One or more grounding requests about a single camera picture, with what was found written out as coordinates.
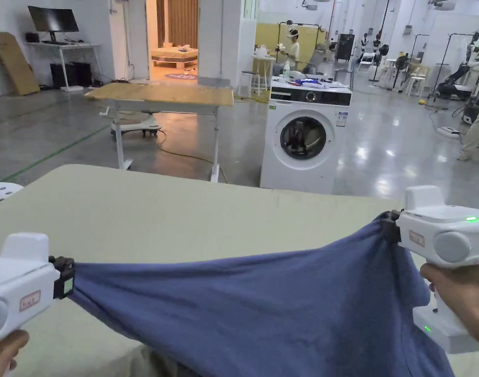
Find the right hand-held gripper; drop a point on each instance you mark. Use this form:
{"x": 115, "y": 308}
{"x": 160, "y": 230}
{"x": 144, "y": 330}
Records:
{"x": 439, "y": 227}

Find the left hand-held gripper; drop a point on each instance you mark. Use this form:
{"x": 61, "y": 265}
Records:
{"x": 15, "y": 282}

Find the dark blue shirt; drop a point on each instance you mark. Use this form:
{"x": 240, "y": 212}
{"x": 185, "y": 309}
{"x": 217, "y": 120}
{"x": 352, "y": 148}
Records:
{"x": 243, "y": 314}

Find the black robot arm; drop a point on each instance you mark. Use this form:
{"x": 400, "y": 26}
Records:
{"x": 453, "y": 80}

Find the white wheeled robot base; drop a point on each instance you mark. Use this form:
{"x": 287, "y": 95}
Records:
{"x": 137, "y": 125}

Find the person's left hand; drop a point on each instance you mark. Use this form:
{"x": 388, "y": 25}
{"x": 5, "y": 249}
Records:
{"x": 4, "y": 353}

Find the person's right hand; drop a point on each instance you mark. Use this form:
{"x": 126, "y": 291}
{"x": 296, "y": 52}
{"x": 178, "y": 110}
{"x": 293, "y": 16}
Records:
{"x": 463, "y": 298}

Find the white washing machine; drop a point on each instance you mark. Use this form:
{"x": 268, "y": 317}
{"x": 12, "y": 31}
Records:
{"x": 302, "y": 157}

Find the bed with pale green sheet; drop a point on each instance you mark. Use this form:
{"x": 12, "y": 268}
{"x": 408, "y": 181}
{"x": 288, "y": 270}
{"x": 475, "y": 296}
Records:
{"x": 165, "y": 220}

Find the black standing fan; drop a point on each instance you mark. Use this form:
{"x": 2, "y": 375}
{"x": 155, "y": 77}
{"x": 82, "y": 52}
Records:
{"x": 382, "y": 55}

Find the black cabinet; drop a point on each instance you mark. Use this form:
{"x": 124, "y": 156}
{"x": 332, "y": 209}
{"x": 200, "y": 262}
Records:
{"x": 344, "y": 47}

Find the brown cardboard sheet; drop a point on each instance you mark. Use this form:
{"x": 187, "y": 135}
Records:
{"x": 11, "y": 63}

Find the white desk with monitor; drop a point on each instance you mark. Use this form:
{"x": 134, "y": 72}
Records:
{"x": 63, "y": 47}

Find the wooden platform bed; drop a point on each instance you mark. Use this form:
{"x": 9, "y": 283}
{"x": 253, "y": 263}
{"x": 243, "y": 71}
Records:
{"x": 173, "y": 55}

